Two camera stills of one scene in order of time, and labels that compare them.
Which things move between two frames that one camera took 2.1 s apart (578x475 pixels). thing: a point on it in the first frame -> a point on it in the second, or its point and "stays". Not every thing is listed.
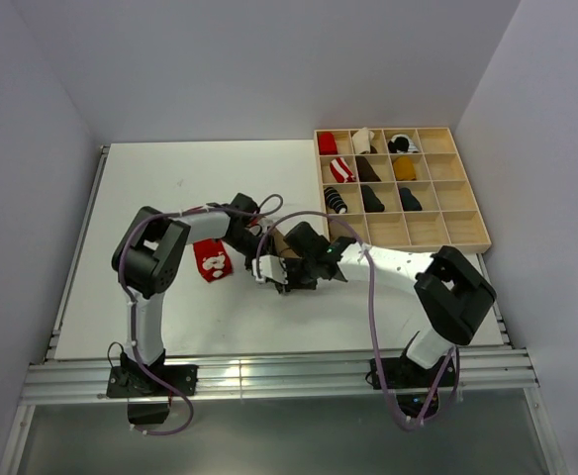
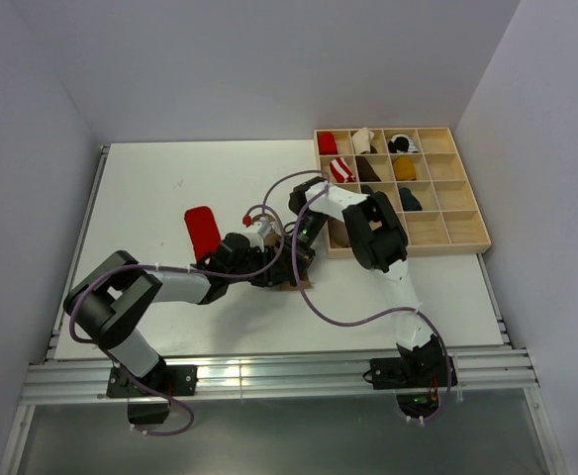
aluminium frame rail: [86, 382] stays
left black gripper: [247, 260] -> [273, 277]
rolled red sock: [327, 143] stays
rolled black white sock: [401, 143] stays
